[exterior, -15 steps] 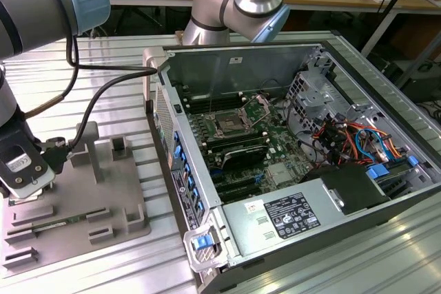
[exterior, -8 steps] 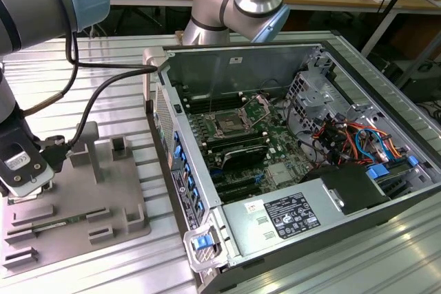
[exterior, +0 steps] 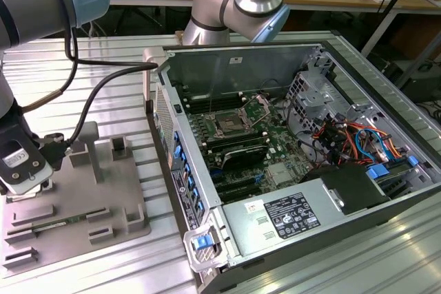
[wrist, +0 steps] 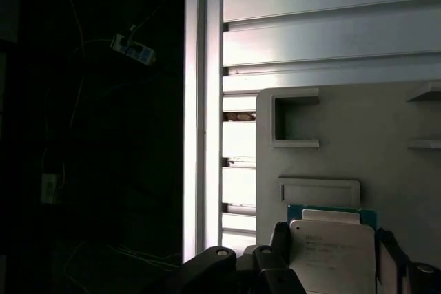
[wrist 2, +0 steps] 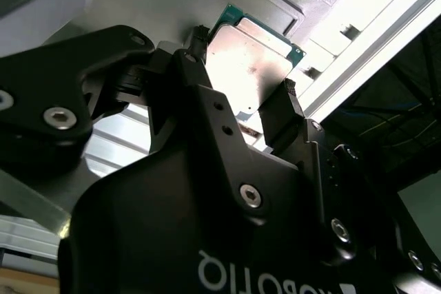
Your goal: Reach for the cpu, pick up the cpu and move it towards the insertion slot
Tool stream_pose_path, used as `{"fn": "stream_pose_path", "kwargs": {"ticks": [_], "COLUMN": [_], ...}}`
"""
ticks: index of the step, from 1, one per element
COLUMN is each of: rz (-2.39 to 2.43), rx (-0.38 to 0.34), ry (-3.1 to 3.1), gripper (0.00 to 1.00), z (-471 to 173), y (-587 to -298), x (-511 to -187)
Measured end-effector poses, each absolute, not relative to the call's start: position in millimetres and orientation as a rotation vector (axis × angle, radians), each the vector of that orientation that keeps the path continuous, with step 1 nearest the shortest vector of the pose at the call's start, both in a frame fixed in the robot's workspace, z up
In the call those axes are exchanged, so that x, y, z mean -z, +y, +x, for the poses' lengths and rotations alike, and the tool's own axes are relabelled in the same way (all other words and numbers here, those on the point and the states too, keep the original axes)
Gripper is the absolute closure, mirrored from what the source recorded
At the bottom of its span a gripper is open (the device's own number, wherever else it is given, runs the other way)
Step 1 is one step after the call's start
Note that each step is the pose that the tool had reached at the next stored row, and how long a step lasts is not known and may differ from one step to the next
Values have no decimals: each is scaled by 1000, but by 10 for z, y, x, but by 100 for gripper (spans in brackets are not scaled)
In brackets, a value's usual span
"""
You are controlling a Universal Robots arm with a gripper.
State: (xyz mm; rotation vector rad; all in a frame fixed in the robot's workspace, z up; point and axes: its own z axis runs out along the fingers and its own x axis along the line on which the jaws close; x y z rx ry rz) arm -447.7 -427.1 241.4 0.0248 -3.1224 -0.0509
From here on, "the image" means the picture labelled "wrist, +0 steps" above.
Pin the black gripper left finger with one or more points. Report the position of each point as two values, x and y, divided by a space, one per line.
275 273

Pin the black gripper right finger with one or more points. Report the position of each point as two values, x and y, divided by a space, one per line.
384 263

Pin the silver CPU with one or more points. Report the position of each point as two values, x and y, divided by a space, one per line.
330 249

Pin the grey parts rack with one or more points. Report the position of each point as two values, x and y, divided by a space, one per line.
396 187

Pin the white and blue power adapter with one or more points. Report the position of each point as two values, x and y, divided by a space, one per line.
132 49

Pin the white wall plug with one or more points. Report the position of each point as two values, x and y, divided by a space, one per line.
50 187

